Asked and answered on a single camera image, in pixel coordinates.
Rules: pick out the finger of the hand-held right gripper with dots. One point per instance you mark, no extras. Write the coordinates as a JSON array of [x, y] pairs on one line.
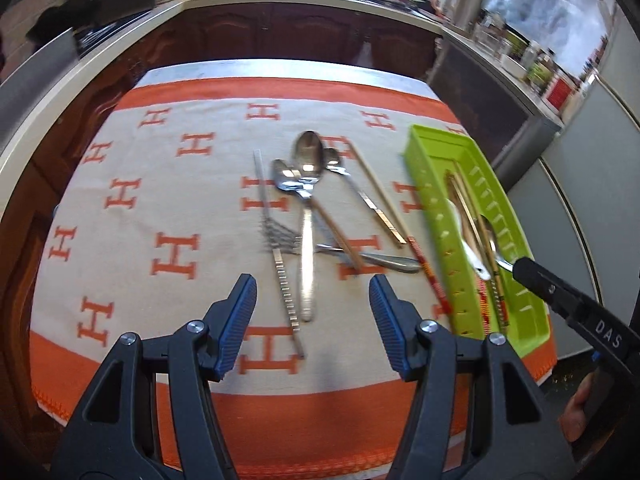
[[545, 282]]

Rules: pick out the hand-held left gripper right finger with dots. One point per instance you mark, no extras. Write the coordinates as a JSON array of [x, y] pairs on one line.
[[387, 320]]

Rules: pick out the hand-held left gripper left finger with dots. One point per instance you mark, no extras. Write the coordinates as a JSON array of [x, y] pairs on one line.
[[240, 310]]

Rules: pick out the green plastic utensil tray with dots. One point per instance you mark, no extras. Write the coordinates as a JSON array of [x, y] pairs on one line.
[[522, 317]]

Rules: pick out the white ceramic spoon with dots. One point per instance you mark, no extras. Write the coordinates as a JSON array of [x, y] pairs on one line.
[[467, 247]]

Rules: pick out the person's right hand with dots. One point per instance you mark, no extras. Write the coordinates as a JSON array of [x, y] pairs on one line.
[[575, 412]]

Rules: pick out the ribbed metal chopstick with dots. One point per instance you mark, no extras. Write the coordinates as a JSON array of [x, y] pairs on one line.
[[285, 285]]

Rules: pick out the metal fork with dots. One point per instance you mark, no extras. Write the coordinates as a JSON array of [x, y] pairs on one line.
[[395, 261]]

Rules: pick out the grey refrigerator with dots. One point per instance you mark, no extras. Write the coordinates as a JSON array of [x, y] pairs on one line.
[[600, 210]]

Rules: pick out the brown wooden chopstick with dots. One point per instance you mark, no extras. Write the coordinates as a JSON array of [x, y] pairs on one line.
[[340, 237]]

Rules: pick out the orange and white printed blanket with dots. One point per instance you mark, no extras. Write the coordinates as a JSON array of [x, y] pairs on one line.
[[215, 200]]

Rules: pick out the medium metal spoon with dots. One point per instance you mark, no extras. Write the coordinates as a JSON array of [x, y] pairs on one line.
[[285, 175]]

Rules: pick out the large metal spoon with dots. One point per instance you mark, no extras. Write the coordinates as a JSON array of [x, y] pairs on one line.
[[307, 155]]

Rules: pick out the small metal spoon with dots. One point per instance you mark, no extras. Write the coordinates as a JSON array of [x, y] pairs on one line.
[[332, 157]]

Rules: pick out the red label box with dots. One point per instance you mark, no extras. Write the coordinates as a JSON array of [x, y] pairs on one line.
[[557, 92]]

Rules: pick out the hanging plastic bag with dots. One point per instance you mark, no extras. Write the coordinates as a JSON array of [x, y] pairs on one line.
[[364, 52]]

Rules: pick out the brown wooden kitchen cabinets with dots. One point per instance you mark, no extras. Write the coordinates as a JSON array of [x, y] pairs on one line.
[[275, 30]]

